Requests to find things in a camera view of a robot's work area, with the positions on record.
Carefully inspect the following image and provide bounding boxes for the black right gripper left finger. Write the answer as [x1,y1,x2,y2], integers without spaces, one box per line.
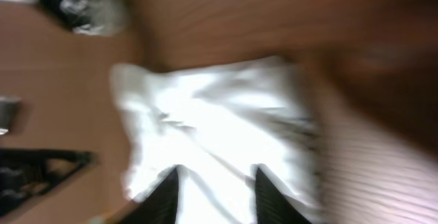
[118,166,179,224]

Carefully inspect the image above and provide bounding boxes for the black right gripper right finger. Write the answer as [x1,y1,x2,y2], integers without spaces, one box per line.
[255,166,311,224]

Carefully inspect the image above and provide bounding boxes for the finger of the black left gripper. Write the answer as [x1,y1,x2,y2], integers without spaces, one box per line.
[1,149,96,216]

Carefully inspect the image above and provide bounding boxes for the white printed t-shirt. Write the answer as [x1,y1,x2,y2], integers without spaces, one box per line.
[110,56,325,223]

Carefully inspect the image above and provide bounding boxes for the white black-print garment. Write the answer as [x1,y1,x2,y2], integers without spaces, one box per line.
[58,0,103,35]

